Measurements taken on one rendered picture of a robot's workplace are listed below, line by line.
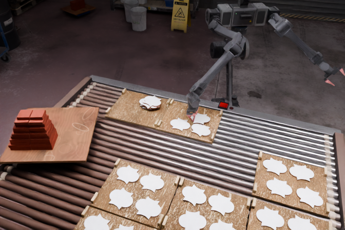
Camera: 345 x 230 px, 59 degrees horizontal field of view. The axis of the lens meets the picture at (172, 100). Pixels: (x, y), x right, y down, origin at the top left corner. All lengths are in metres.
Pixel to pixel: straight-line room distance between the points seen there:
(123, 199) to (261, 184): 0.80
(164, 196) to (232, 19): 1.51
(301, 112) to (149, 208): 2.81
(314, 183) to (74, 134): 1.51
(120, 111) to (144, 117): 0.20
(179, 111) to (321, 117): 2.28
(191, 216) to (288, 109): 2.68
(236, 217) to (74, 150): 1.01
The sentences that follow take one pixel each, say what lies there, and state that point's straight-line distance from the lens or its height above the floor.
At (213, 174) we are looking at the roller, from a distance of 1.95.
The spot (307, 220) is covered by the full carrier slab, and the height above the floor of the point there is 0.95.
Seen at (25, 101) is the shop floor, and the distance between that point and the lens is 4.33.
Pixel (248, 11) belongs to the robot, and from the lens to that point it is 2.62.
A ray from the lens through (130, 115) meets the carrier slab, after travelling 2.30.
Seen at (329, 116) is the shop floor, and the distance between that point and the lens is 4.25.
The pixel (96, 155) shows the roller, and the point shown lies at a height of 0.91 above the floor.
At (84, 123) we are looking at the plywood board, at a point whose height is 1.04.
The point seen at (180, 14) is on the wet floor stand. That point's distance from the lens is 5.67.
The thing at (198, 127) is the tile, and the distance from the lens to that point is 2.19.
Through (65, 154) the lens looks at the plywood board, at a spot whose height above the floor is 1.04.
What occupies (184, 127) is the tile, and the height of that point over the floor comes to 0.95.
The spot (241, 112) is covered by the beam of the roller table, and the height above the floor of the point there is 0.91.
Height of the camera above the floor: 2.42
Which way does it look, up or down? 37 degrees down
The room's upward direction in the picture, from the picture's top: 1 degrees clockwise
